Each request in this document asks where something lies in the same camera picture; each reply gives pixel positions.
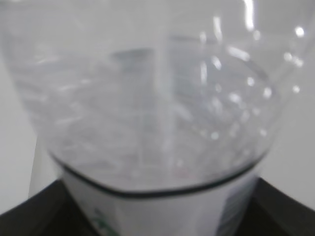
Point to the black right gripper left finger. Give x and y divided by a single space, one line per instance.
51 212

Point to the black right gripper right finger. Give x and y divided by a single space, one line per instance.
273 213

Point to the clear Nongfu Spring water bottle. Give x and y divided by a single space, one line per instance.
158 113

